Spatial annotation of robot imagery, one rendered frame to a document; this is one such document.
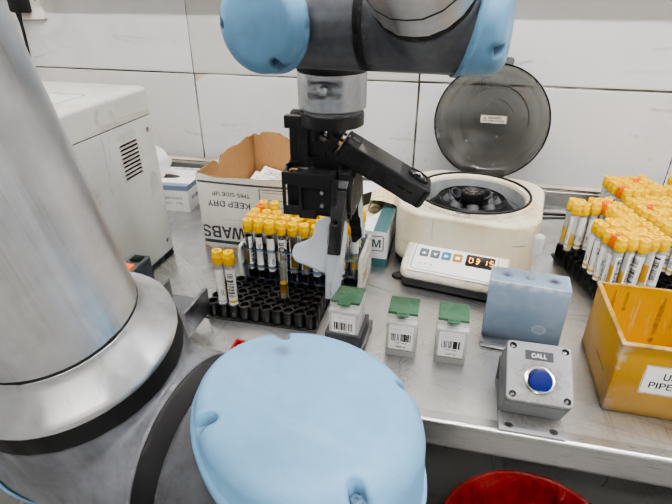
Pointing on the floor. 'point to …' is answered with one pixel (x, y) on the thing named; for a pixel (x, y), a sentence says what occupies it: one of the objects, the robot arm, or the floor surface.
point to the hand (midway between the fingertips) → (348, 269)
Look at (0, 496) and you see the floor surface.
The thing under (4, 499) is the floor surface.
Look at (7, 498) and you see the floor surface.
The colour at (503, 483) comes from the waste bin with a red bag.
